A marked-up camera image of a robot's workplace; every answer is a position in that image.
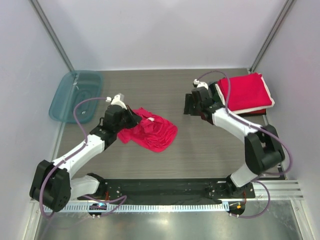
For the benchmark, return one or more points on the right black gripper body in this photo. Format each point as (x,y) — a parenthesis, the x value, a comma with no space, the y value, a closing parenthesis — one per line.
(199,108)

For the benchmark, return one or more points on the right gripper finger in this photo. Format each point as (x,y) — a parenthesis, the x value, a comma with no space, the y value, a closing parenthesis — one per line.
(189,109)
(189,98)

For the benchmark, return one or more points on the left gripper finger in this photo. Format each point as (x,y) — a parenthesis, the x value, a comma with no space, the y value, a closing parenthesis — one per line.
(131,114)
(133,121)

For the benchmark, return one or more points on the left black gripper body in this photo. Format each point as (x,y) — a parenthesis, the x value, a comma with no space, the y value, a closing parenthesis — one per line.
(123,124)

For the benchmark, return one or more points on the dark green t-shirt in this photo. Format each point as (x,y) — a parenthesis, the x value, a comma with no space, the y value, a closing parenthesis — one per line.
(216,98)

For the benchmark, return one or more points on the pink red t-shirt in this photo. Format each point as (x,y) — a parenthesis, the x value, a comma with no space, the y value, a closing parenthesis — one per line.
(246,91)
(154,132)

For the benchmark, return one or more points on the dark red t-shirt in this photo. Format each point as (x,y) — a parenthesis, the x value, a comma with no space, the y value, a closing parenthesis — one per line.
(257,112)

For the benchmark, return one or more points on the white t-shirt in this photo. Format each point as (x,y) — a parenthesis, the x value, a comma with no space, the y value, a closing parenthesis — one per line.
(268,100)

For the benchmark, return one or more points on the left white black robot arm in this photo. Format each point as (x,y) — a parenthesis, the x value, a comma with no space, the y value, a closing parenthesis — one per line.
(54,184)

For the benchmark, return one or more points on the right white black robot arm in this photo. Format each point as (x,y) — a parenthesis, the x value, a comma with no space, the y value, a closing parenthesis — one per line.
(262,149)

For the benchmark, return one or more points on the teal plastic tray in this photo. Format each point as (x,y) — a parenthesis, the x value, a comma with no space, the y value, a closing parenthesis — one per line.
(74,97)

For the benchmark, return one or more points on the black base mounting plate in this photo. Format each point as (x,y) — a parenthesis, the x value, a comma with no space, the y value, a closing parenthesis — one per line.
(210,188)

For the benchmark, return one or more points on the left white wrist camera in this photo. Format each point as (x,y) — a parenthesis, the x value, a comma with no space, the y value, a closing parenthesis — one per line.
(118,100)

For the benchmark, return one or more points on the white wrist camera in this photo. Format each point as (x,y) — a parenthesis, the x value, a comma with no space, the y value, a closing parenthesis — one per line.
(200,84)
(118,100)

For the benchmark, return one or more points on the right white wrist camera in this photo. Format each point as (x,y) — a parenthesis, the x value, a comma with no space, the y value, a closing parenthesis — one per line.
(200,84)

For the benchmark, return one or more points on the slotted white cable duct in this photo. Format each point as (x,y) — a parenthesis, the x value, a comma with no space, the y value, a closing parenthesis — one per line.
(95,207)

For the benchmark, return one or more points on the aluminium rail profile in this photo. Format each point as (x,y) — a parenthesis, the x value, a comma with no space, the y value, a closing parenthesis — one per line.
(278,190)

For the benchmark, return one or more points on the right aluminium frame post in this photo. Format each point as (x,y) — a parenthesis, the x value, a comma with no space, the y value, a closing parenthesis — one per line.
(280,19)

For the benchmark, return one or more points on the aluminium frame post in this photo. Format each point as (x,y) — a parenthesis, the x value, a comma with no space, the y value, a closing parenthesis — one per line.
(280,19)
(51,33)

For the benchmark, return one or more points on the left aluminium frame post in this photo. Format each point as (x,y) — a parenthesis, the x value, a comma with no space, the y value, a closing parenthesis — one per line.
(51,33)

